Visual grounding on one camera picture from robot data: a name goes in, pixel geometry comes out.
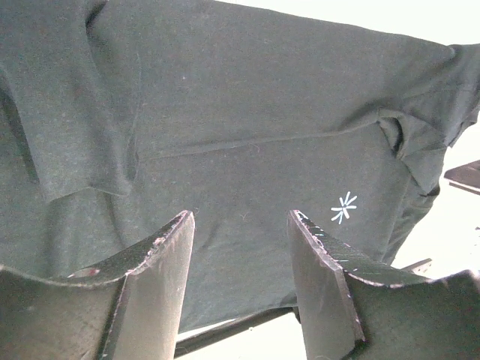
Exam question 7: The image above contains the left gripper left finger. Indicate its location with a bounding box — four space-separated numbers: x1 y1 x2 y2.
1 211 195 359

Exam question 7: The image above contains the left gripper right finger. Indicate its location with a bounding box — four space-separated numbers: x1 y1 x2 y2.
288 210 479 359

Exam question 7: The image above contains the black t shirt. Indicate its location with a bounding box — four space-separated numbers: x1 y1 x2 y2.
1 1 479 331

